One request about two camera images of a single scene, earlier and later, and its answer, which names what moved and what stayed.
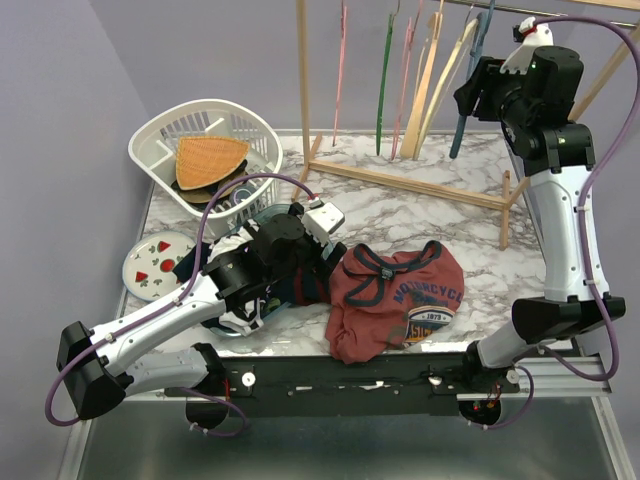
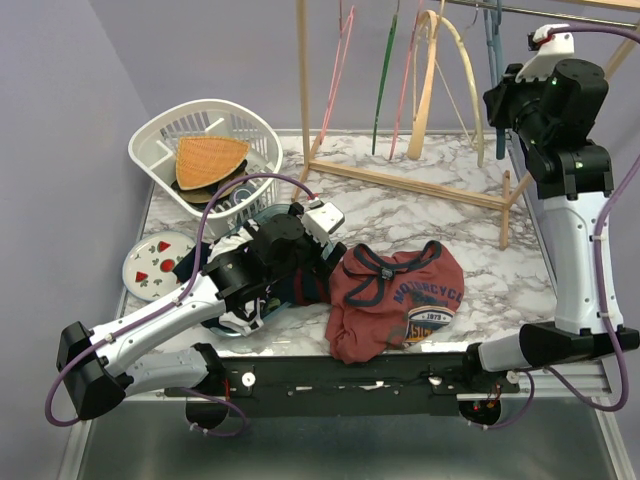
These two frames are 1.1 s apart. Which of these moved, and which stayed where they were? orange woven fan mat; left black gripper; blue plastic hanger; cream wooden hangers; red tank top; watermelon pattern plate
Moved: blue plastic hanger; cream wooden hangers
Stayed: red tank top; left black gripper; orange woven fan mat; watermelon pattern plate
